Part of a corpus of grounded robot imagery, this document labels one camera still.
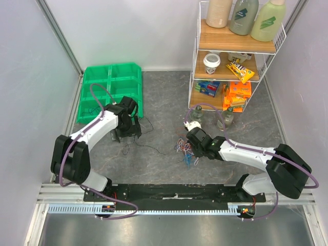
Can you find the grey slotted cable duct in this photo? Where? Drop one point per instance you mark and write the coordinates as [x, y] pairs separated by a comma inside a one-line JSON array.
[[106, 210]]

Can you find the white cup carton pack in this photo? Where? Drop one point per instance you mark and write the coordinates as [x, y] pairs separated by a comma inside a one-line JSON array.
[[241, 57]]

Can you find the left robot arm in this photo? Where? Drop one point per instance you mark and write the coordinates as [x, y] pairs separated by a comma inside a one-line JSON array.
[[71, 154]]

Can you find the green compartment bin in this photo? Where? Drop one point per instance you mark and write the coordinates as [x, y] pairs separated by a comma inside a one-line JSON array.
[[109, 83]]

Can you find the blue snack box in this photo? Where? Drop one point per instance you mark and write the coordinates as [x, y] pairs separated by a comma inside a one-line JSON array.
[[207, 87]]

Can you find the glass bottle green cap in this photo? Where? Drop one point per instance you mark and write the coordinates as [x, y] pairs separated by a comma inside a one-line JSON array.
[[226, 119], [197, 115]]

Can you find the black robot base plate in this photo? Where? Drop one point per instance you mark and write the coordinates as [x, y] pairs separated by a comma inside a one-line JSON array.
[[137, 192]]

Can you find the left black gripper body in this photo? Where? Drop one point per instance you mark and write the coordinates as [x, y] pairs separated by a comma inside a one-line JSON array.
[[127, 129]]

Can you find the beige lotion bottle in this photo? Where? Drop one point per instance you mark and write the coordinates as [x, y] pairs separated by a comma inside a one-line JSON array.
[[218, 13]]

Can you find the white paper coffee cup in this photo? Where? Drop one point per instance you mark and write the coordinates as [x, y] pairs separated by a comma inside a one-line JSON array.
[[211, 62]]

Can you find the orange snack boxes stack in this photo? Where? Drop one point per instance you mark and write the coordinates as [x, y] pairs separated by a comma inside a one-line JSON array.
[[235, 95]]

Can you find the light green shampoo bottle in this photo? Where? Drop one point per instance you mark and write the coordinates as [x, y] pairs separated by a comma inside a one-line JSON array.
[[268, 21]]

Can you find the right glass bottle green cap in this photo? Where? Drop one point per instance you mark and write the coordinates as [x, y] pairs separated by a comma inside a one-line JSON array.
[[226, 119]]

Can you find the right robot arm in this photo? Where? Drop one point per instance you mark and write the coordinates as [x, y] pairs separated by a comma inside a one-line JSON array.
[[284, 171]]

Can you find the grey shampoo bottle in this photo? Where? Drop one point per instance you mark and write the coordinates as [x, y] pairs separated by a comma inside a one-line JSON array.
[[243, 16]]

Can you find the yellow candy bag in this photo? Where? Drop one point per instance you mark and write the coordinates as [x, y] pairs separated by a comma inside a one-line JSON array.
[[242, 73]]

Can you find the left glass bottle green cap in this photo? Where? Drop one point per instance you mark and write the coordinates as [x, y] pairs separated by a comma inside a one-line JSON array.
[[197, 115]]

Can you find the white wire wooden shelf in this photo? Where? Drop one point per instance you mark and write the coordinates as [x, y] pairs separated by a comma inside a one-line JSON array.
[[223, 41]]

